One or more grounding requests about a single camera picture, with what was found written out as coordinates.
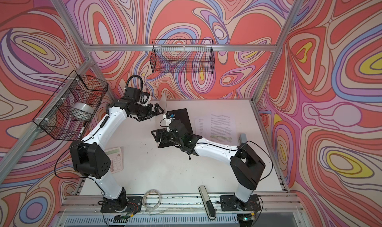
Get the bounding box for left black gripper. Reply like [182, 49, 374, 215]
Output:
[132, 103, 165, 121]

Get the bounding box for white and black file folder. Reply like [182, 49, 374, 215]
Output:
[153, 96, 193, 149]

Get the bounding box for printed paper sheets stack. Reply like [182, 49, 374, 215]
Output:
[194, 114, 238, 145]

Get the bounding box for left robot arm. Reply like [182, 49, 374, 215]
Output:
[69, 75, 164, 213]

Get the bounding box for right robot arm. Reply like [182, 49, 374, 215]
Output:
[151, 114, 266, 211]

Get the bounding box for pink white calculator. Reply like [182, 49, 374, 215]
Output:
[105, 147, 123, 173]

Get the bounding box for silver tape roll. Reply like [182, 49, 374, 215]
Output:
[71, 102, 94, 115]

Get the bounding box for marker pen in basket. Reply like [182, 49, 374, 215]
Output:
[78, 122, 87, 140]

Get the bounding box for grey blue hole punch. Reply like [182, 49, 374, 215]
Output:
[238, 133, 247, 144]

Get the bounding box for white and black stapler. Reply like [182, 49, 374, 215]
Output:
[199, 185, 216, 221]

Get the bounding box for rear black wire basket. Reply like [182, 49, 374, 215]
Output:
[150, 39, 215, 74]

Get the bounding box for black wire basket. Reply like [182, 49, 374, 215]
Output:
[150, 39, 215, 74]
[33, 71, 108, 140]

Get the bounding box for white coiled cable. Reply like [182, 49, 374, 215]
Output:
[142, 189, 162, 210]

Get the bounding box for aluminium frame rail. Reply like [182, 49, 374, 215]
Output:
[53, 192, 312, 227]

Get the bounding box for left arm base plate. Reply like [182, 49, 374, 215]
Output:
[97, 196, 143, 214]

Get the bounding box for left black wire basket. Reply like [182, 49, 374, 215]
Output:
[33, 71, 108, 140]

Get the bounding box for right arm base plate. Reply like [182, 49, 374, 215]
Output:
[219, 195, 262, 212]

